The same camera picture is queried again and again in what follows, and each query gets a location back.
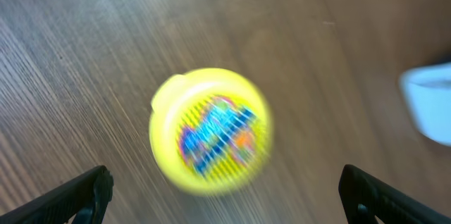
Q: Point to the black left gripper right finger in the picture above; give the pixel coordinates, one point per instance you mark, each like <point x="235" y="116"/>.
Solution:
<point x="366" y="199"/>

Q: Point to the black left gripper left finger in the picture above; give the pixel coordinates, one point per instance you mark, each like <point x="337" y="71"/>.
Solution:
<point x="83" y="199"/>

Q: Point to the yellow lidded jar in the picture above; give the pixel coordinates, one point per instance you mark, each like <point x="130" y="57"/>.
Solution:
<point x="210" y="130"/>

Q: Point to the white barcode scanner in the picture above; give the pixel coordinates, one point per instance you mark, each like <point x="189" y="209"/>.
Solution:
<point x="426" y="91"/>

